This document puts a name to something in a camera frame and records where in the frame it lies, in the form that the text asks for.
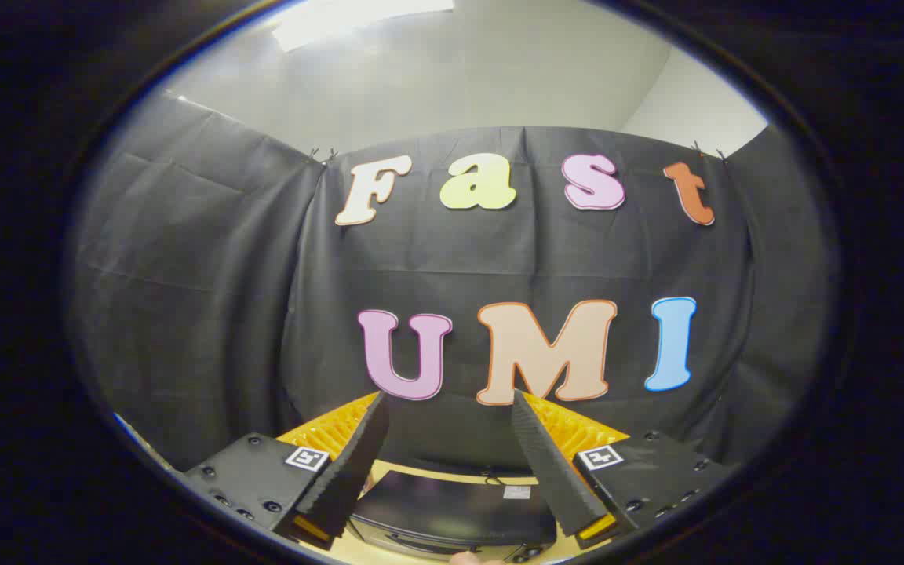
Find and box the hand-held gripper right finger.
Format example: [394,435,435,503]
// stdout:
[511,388,738,552]

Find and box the black toaster oven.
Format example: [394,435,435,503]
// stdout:
[346,468,560,563]

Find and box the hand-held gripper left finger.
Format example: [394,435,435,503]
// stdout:
[184,391,392,552]

